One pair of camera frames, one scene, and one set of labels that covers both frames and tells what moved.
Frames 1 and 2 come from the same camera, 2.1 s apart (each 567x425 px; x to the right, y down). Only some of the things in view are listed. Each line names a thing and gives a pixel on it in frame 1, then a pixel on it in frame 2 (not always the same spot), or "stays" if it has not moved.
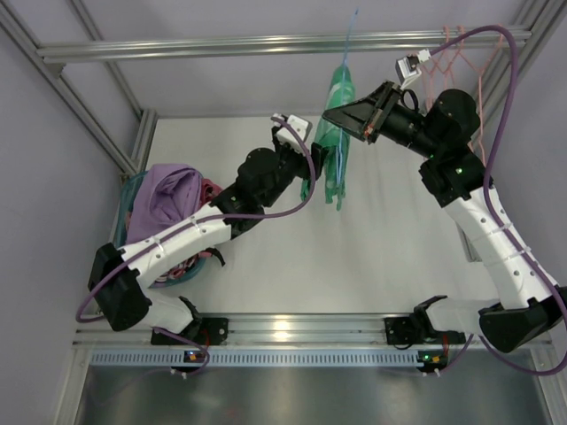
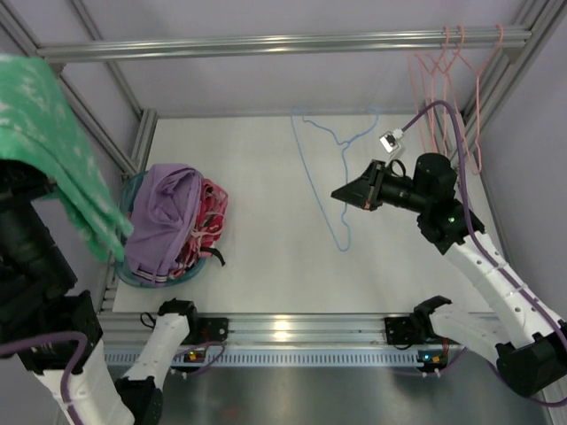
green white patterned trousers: [334, 140] to [40, 124]
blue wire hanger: [340, 136] to [344, 143]
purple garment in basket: [166, 193] stays
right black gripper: [381, 113] to [376, 186]
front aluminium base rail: [254, 329] stays
